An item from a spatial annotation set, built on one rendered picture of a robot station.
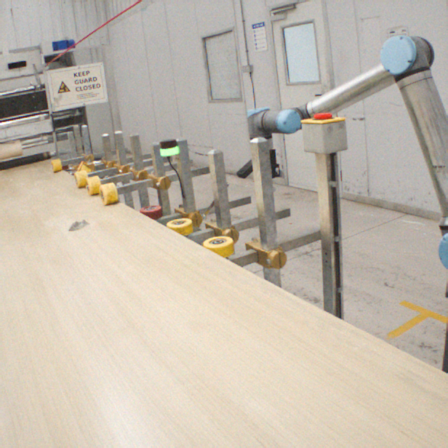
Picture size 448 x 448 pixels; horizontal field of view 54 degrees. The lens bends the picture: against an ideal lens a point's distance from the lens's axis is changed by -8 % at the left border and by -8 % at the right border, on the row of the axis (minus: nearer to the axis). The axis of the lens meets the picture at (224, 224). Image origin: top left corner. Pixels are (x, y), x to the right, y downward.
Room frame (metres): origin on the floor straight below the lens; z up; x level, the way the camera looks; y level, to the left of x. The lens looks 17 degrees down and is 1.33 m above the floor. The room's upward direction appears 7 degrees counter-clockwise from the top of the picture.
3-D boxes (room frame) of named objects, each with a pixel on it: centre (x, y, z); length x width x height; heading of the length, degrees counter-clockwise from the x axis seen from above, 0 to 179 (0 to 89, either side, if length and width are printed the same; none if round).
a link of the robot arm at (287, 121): (1.79, -0.27, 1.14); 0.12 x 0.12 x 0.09; 40
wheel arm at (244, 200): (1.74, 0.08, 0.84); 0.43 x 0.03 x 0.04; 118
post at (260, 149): (1.23, -0.12, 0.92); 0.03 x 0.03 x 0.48; 28
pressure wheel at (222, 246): (1.20, 0.02, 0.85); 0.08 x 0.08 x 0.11
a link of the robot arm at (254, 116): (1.87, -0.19, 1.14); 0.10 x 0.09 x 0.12; 40
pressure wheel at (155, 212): (1.65, 0.25, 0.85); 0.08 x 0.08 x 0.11
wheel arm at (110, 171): (2.39, 0.45, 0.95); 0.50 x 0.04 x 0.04; 118
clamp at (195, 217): (1.69, 0.13, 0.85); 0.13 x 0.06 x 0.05; 28
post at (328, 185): (1.00, -0.24, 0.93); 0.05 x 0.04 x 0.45; 28
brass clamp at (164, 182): (1.91, 0.24, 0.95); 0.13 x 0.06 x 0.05; 28
